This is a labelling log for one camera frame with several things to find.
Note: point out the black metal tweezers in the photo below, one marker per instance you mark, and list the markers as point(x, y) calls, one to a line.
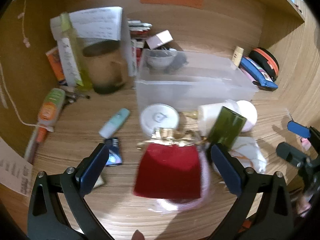
point(75, 96)

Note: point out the orange white pen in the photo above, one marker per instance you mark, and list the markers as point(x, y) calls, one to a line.
point(37, 142)

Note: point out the small beige bottle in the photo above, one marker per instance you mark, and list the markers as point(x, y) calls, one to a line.
point(237, 56)

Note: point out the stack of red white packets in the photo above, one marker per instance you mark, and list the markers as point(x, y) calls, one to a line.
point(135, 42)

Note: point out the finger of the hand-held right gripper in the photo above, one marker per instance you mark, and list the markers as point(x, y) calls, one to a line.
point(291, 153)
point(298, 128)

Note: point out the printed paper receipt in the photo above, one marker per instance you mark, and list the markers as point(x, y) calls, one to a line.
point(13, 170)

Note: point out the blue pouch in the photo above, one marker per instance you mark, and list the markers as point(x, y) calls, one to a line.
point(260, 76)

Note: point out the clear plastic storage box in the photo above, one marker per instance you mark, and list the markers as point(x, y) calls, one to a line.
point(190, 92)

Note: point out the orange white box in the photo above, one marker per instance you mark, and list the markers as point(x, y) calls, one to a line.
point(56, 65)

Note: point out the wooden desktop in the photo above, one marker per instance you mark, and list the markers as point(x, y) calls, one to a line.
point(82, 130)

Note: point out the small white pink box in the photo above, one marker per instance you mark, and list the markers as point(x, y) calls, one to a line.
point(160, 38)

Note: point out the white marbled cloth bag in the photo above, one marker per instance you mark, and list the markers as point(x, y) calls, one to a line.
point(247, 152)

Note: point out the orange green white bottle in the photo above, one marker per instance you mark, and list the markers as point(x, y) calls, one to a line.
point(50, 108)

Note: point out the yellow green tall bottle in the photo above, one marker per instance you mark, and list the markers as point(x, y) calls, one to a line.
point(81, 62)

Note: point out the black orange round case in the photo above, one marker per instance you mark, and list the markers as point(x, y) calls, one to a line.
point(268, 60)

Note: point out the small white card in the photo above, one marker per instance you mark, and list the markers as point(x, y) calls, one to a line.
point(98, 182)

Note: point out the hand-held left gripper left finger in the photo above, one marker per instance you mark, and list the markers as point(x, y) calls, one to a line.
point(93, 170)

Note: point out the grey bowl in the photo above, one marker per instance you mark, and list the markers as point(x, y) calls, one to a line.
point(160, 58)

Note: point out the blue foil packet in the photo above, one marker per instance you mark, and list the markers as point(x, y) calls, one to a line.
point(115, 153)

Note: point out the red velvet pouch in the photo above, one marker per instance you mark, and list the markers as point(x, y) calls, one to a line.
point(168, 172)

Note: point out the white round jar lid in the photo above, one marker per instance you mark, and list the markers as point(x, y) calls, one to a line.
point(160, 118)

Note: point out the person's right hand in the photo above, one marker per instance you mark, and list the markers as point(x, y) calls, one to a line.
point(305, 208)

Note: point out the mint white tube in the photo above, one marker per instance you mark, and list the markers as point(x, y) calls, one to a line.
point(113, 123)

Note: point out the gold hair clips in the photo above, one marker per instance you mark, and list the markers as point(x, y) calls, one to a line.
point(172, 135)

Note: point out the white tall tube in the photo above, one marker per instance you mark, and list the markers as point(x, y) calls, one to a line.
point(70, 62)

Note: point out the brown glass jar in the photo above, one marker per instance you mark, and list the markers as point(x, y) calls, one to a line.
point(105, 70)

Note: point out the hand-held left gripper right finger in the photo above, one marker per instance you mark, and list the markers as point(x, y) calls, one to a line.
point(226, 171)

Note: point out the dark green box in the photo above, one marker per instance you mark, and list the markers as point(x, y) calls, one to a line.
point(226, 126)

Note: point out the handwritten white paper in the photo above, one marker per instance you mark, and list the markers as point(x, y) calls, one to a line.
point(100, 23)

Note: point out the wooden shelf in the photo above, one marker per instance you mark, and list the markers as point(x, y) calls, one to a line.
point(287, 2)

